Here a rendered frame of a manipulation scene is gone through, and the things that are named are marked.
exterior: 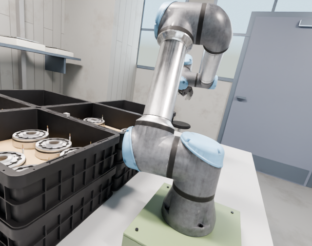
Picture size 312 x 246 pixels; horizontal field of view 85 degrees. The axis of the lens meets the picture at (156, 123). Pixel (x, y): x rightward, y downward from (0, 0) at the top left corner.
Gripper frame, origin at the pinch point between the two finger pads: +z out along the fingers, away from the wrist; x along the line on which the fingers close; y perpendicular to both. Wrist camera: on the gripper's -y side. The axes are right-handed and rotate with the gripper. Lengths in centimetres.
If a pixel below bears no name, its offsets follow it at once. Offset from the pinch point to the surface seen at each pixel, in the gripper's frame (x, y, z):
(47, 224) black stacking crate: 39, 80, -61
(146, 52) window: -176, -72, 98
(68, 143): 16, 71, -51
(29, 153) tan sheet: 14, 81, -55
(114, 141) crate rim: 29, 58, -55
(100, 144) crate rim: 30, 61, -60
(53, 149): 18, 74, -56
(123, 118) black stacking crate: 4, 49, -29
